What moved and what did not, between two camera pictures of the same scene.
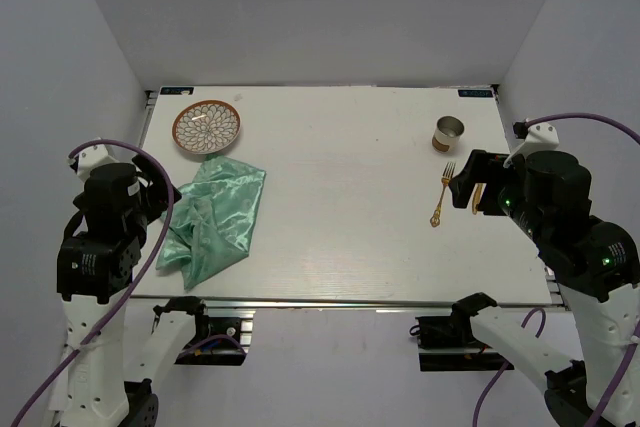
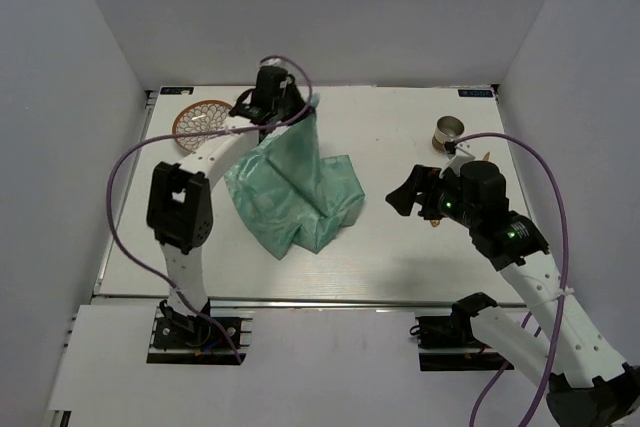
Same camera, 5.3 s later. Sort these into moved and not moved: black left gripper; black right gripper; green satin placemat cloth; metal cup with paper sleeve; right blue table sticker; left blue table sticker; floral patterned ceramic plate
Moved: black right gripper; black left gripper; green satin placemat cloth
Not moved: metal cup with paper sleeve; right blue table sticker; left blue table sticker; floral patterned ceramic plate
